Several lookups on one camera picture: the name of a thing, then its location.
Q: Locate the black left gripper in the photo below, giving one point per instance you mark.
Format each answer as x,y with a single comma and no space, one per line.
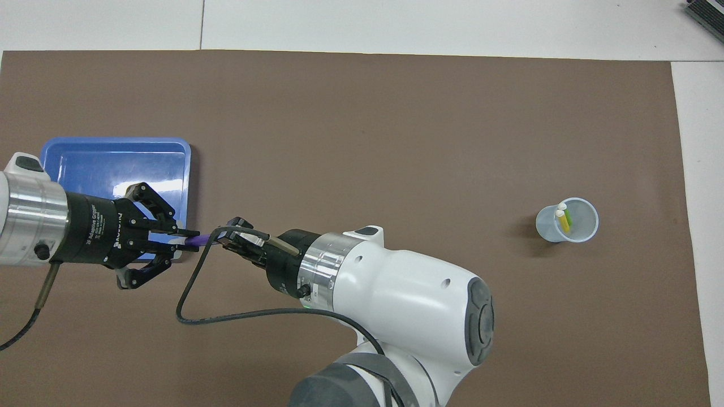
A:
96,229

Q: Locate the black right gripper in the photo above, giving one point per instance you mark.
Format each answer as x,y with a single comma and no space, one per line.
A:
285,265

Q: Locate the purple pen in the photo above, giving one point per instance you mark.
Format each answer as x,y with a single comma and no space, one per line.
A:
198,240

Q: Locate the yellow pen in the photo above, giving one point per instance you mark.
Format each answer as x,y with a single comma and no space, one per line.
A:
564,221

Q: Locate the green pen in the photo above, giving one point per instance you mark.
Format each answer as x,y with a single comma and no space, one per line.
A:
568,217

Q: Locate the blue plastic tray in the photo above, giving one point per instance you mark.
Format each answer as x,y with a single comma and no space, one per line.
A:
113,161

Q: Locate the brown table mat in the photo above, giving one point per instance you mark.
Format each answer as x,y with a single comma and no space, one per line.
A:
396,113

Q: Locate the translucent plastic cup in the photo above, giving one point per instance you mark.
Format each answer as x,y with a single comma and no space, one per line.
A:
550,232

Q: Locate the dark ribbed device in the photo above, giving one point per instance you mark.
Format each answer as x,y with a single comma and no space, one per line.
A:
707,11

